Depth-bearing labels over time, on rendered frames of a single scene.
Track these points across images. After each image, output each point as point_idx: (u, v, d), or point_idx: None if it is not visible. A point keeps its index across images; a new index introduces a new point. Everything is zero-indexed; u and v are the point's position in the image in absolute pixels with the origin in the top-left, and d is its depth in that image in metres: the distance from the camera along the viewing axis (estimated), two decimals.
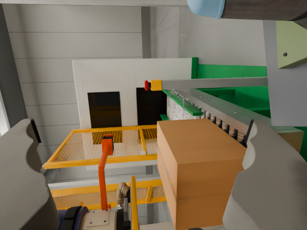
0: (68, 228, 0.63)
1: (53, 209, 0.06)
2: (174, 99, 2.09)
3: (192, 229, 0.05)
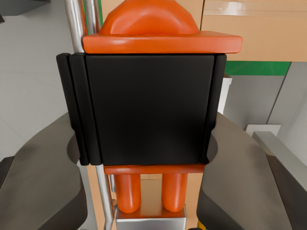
0: None
1: (83, 201, 0.07)
2: None
3: (192, 229, 0.05)
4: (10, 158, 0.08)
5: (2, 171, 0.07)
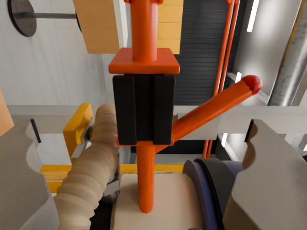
0: None
1: (53, 209, 0.06)
2: None
3: (192, 229, 0.05)
4: None
5: None
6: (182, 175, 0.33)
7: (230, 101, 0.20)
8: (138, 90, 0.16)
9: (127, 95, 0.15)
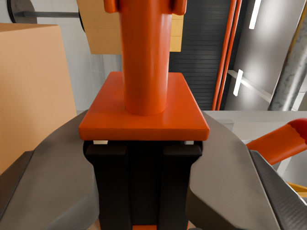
0: None
1: (95, 201, 0.07)
2: None
3: (192, 229, 0.05)
4: (30, 152, 0.08)
5: (22, 164, 0.07)
6: (189, 221, 0.26)
7: (273, 159, 0.13)
8: (134, 164, 0.09)
9: (113, 179, 0.08)
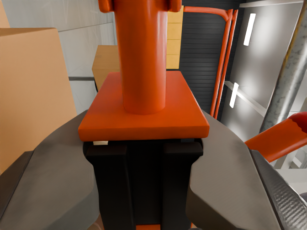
0: None
1: (95, 201, 0.07)
2: None
3: (192, 229, 0.05)
4: (30, 152, 0.08)
5: (21, 164, 0.07)
6: None
7: (275, 154, 0.13)
8: (135, 164, 0.09)
9: (114, 180, 0.08)
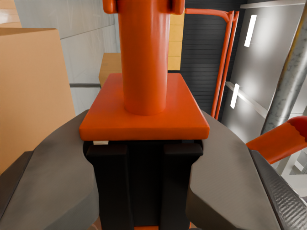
0: None
1: (95, 201, 0.07)
2: None
3: (192, 229, 0.05)
4: (30, 152, 0.08)
5: (21, 164, 0.07)
6: (191, 222, 0.26)
7: (273, 157, 0.13)
8: (135, 164, 0.09)
9: (114, 180, 0.08)
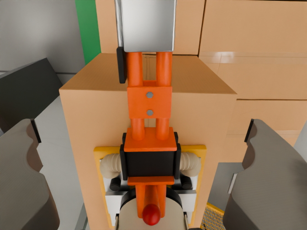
0: None
1: (53, 209, 0.06)
2: None
3: (192, 229, 0.05)
4: None
5: None
6: None
7: (143, 205, 0.25)
8: None
9: (123, 143, 0.33)
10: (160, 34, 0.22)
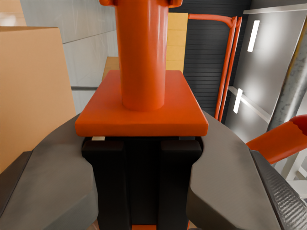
0: None
1: (94, 201, 0.07)
2: None
3: (192, 229, 0.05)
4: (29, 153, 0.08)
5: (20, 165, 0.07)
6: (192, 222, 0.26)
7: (275, 156, 0.13)
8: (132, 161, 0.09)
9: (110, 176, 0.08)
10: None
